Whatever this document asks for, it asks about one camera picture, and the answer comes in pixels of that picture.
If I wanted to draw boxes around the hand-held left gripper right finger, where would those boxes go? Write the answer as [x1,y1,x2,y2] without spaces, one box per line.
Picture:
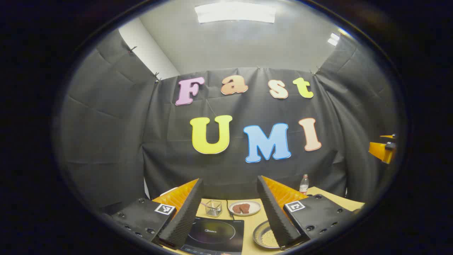
[257,175,354,250]

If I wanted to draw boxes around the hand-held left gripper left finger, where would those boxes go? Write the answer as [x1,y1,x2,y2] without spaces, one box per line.
[110,178,205,248]

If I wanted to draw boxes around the stainless steel pot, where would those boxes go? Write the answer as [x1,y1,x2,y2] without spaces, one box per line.
[253,220,280,249]

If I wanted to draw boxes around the black induction cooktop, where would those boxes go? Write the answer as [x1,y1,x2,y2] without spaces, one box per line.
[180,217,245,255]

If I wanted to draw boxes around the white round plate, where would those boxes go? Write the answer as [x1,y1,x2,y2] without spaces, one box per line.
[228,200,261,216]

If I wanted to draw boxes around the black backdrop cloth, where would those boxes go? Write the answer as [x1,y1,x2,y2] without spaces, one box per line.
[58,28,398,213]

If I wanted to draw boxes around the large ceiling light panel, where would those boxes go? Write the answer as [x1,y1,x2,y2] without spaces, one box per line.
[195,3,276,24]

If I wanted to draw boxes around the wire mesh utensil basket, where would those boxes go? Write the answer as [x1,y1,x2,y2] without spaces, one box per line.
[205,200,223,217]

